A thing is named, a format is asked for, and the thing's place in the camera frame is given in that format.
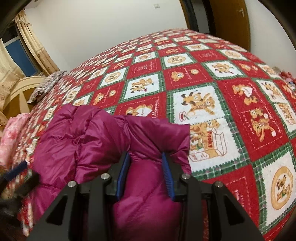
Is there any magenta puffer down jacket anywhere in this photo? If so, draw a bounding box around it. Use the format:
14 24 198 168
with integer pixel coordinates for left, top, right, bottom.
30 104 191 240

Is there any clothes pile on floor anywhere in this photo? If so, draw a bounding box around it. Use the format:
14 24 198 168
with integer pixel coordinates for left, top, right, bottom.
272 67 295 91

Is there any pink floral quilt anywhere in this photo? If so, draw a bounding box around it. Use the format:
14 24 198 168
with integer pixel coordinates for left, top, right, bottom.
1 113 30 170

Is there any cream wooden headboard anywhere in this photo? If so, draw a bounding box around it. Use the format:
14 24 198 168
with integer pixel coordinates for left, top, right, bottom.
1 76 46 120

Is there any beige curtain left panel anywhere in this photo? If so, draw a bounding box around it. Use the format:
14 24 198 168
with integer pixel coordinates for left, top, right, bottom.
0 39 25 111

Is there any beige curtain panel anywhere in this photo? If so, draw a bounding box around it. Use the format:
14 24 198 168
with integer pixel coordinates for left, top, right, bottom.
0 39 25 111
15 9 60 76

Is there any striped grey pillow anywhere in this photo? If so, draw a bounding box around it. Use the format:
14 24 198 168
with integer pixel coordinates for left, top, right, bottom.
27 70 66 104

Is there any red patterned bear bedspread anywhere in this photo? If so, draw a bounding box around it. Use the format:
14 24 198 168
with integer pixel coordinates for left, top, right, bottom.
14 30 295 240

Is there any beige curtain right panel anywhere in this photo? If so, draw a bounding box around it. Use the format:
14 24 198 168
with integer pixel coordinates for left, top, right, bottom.
15 9 60 76

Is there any blue window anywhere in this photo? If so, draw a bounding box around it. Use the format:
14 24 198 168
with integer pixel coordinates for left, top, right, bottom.
2 23 42 77

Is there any brown wooden door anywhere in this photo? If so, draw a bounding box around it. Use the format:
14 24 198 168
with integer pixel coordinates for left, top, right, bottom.
210 0 251 51

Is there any dark brown door frame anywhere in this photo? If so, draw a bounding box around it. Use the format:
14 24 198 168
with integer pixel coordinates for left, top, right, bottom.
180 1 216 35

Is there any metal door handle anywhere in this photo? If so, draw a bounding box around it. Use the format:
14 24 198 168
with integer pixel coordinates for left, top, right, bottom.
236 8 245 18

